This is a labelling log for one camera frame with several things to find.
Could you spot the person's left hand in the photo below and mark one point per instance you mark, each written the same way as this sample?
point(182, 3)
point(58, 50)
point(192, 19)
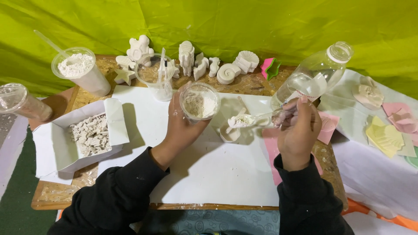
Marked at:
point(176, 133)

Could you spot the person's right hand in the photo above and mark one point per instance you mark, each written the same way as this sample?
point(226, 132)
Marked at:
point(298, 137)

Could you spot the small clear cup with powder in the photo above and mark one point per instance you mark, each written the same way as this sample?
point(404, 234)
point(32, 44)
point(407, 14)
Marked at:
point(200, 104)

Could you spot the large pink mould sheet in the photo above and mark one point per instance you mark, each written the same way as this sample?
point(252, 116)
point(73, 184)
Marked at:
point(272, 147)

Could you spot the small pink leaf mould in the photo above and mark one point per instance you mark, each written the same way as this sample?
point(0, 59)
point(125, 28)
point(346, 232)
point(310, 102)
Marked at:
point(328, 125)

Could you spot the large white paper sheet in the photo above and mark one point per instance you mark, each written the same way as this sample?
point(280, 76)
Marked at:
point(202, 169)

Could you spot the clear cup with stirrers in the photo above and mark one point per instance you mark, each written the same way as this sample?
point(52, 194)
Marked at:
point(153, 76)

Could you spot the small white plaster star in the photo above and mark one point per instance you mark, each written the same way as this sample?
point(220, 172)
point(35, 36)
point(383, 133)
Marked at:
point(175, 71)

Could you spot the clear plastic water bottle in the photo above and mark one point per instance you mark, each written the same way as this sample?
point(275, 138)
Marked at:
point(313, 76)

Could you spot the clear plastic stirrer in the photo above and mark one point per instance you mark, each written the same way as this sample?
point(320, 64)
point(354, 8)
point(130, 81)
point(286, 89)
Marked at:
point(162, 65)

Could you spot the pink and green moulds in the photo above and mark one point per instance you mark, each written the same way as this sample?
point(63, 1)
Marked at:
point(270, 68)

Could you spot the small white plaster figure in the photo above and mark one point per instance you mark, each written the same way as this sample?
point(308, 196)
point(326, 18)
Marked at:
point(214, 67)

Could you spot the white table cloth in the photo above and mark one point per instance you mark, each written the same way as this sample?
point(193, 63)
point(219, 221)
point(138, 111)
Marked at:
point(365, 176)

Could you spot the white plaster snail shell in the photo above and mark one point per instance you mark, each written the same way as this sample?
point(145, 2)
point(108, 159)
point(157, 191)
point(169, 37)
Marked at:
point(228, 74)

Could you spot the white plaster soldier figure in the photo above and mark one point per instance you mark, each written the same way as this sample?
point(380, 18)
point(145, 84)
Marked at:
point(186, 55)

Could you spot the pile of broken plaster pieces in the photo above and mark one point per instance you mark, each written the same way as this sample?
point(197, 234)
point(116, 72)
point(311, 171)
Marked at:
point(91, 135)

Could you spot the yellow shell mould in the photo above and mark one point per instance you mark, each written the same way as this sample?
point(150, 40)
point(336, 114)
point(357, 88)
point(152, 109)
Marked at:
point(385, 138)

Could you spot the white plaster scallop shell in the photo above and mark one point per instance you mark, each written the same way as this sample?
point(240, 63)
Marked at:
point(246, 61)

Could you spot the white plaster bear figure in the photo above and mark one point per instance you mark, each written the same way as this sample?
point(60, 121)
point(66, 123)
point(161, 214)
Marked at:
point(140, 49)

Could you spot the orange cloth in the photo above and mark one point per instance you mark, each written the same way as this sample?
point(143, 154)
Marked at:
point(359, 207)

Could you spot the grey patterned mat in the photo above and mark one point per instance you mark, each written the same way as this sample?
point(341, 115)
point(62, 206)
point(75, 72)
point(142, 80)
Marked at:
point(209, 223)

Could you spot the pink silicone mould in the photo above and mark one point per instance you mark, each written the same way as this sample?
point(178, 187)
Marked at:
point(403, 119)

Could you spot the tall cup of white powder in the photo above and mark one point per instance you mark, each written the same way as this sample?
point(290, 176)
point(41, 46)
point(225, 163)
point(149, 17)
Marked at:
point(81, 70)

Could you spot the green mould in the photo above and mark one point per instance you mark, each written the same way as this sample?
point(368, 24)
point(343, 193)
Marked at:
point(413, 160)

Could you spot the green backdrop cloth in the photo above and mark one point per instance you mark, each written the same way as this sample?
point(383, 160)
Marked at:
point(228, 26)

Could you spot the white paper box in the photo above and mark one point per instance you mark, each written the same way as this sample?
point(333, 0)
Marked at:
point(55, 147)

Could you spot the clear plastic stirring spoon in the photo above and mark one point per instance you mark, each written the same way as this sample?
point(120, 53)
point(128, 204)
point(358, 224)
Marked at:
point(49, 42)

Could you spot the clear lidded plastic cup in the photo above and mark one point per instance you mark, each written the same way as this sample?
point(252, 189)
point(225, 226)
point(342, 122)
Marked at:
point(19, 101)

